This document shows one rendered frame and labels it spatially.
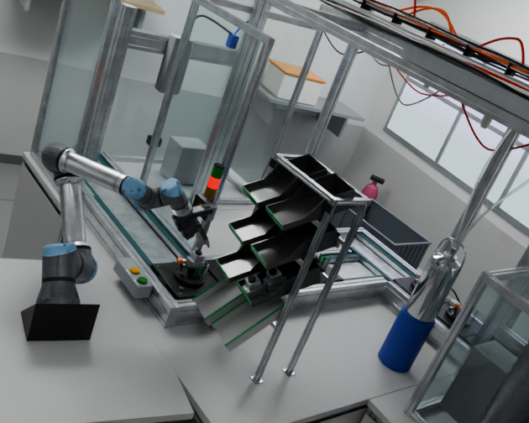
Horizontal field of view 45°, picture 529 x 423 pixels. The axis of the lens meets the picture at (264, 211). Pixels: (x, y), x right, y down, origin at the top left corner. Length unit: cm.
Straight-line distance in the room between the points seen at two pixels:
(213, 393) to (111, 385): 37
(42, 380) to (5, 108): 344
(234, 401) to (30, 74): 357
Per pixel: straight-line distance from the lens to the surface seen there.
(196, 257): 268
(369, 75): 655
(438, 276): 276
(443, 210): 583
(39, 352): 237
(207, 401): 236
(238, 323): 244
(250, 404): 242
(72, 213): 257
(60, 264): 237
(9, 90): 537
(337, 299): 324
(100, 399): 224
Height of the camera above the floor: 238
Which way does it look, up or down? 23 degrees down
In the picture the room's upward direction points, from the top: 21 degrees clockwise
